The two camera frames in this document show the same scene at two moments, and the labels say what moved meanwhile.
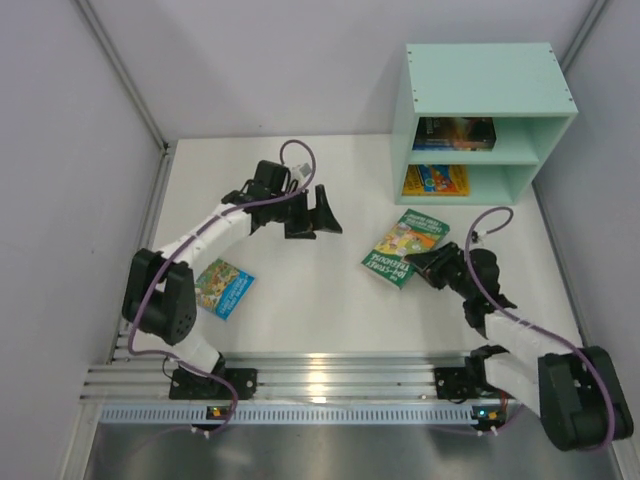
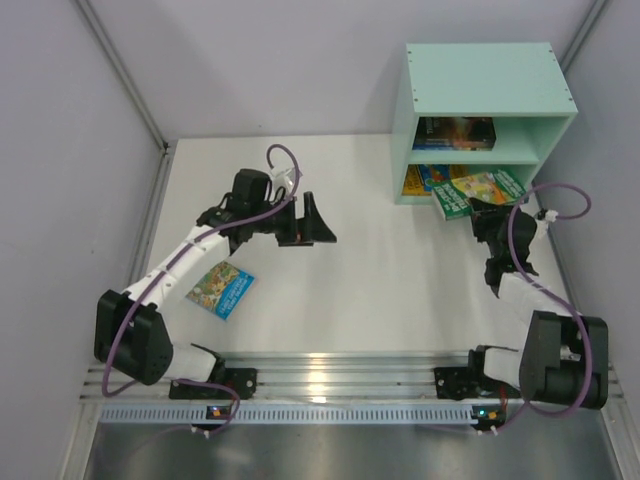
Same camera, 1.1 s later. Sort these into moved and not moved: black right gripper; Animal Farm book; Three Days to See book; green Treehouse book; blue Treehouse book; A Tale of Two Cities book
Moved: green Treehouse book; black right gripper
Not moved: Three Days to See book; A Tale of Two Cities book; Animal Farm book; blue Treehouse book
